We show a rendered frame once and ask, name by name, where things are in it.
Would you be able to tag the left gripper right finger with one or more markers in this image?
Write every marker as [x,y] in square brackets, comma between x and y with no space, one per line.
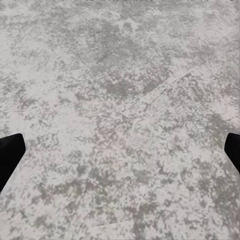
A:
[232,149]

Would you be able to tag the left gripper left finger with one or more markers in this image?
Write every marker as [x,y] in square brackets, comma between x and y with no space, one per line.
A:
[12,149]

